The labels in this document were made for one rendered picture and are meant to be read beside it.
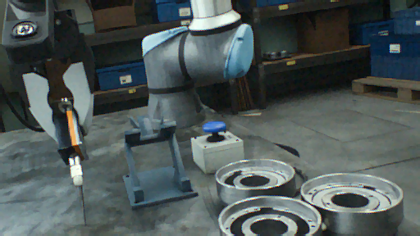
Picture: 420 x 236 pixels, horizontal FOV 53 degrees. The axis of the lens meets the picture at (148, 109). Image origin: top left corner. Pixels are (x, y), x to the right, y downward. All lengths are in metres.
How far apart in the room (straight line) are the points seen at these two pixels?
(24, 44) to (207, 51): 0.58
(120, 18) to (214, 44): 3.06
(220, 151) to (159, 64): 0.35
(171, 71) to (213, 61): 0.11
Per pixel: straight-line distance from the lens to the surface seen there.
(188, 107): 1.00
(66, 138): 0.48
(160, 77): 0.99
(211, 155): 0.70
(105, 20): 3.93
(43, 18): 0.43
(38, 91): 0.50
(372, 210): 0.52
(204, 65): 0.94
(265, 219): 0.50
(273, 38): 4.99
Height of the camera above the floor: 1.06
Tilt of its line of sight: 12 degrees down
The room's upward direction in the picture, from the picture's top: 9 degrees counter-clockwise
